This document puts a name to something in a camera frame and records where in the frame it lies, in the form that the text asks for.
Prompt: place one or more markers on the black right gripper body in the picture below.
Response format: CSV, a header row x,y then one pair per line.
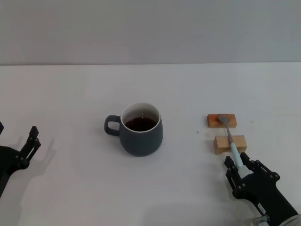
x,y
263,195

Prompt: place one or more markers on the light wooden notched block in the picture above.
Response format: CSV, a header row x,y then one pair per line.
x,y
221,143

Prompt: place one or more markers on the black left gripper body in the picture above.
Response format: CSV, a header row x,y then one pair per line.
x,y
9,162

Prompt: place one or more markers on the dark coffee liquid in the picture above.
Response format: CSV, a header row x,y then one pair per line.
x,y
141,123

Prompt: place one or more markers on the reddish brown wooden block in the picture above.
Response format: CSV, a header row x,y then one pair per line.
x,y
212,121

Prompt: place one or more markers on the dark grey ceramic mug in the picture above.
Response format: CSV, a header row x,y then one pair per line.
x,y
141,143

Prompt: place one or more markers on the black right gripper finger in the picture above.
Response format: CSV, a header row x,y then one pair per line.
x,y
261,168
234,176

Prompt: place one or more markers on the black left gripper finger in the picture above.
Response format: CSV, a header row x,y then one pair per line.
x,y
30,150
1,128

